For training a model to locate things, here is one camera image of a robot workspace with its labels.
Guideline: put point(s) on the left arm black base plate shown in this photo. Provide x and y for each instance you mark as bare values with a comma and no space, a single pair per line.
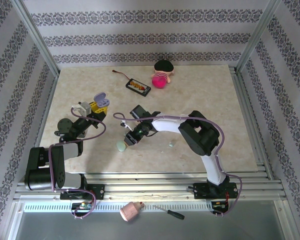
97,191

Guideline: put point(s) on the black connector board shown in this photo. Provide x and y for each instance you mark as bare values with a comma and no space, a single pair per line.
138,86

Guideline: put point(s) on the mint earbud charging case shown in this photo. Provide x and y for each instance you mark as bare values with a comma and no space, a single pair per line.
120,147

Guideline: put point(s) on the grey metal tray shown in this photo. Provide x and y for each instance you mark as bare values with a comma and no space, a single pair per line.
90,230

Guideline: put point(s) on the aluminium base rail bed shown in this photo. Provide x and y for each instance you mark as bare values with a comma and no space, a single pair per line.
152,191

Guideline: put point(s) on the aluminium side rail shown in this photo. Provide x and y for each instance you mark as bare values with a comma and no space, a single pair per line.
241,95

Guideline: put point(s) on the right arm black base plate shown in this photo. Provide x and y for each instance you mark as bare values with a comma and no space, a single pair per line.
202,191

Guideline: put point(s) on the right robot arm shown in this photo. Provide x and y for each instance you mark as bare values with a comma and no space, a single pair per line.
197,135

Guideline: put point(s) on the pink cylindrical bottle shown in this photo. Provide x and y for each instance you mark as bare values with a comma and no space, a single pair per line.
130,211

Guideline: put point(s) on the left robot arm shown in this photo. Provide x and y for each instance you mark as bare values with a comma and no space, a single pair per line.
40,170

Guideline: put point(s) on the small controller board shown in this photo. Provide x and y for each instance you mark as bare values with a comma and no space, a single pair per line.
220,205
85,206

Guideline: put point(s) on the plush doll with pink pants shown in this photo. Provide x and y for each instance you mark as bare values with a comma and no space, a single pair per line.
162,75

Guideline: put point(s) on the aluminium frame post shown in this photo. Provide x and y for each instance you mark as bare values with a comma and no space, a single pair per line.
256,37
37,37

